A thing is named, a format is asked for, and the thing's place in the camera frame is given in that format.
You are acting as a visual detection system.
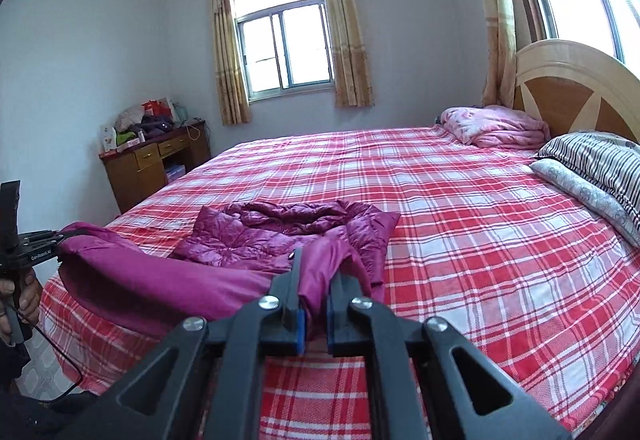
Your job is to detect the person's left hand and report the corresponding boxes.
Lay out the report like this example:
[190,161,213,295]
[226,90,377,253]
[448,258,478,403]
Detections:
[0,269,42,326]

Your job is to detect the pink folded quilt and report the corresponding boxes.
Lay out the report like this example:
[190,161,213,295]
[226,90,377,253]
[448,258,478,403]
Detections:
[439,105,551,151]

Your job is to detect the striped pillow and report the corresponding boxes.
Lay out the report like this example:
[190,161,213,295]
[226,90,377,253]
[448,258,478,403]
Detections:
[536,131,639,229]

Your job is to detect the left yellow curtain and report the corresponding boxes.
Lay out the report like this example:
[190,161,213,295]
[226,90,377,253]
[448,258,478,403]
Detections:
[210,0,250,126]

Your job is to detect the wooden desk with drawers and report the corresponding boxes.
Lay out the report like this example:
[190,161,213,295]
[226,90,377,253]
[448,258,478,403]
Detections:
[100,119,212,213]

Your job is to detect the window with metal frame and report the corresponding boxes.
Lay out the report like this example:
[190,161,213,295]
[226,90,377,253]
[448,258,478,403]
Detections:
[232,0,333,102]

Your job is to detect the right yellow curtain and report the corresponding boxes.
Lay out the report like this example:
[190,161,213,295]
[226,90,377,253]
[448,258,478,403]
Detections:
[326,0,374,108]

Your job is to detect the black cable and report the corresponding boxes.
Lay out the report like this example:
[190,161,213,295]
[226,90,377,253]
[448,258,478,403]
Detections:
[0,299,86,403]

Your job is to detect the grey floral pillow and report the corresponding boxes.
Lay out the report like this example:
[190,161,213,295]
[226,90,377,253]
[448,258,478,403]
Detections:
[530,158,639,248]

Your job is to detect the clutter pile on desk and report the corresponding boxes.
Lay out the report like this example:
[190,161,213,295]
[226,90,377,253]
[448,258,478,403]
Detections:
[100,97,190,156]

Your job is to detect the magenta puffer down jacket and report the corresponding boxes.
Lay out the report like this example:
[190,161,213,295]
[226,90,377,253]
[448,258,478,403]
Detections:
[58,200,400,338]

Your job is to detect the wooden bed headboard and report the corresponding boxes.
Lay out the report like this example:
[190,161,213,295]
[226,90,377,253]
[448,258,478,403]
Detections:
[514,39,640,142]

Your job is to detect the yellow curtain near headboard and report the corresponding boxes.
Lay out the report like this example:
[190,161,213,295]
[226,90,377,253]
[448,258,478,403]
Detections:
[482,0,516,108]

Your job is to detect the red white plaid bed sheet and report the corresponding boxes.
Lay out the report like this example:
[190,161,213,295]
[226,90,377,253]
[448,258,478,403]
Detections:
[38,124,640,440]

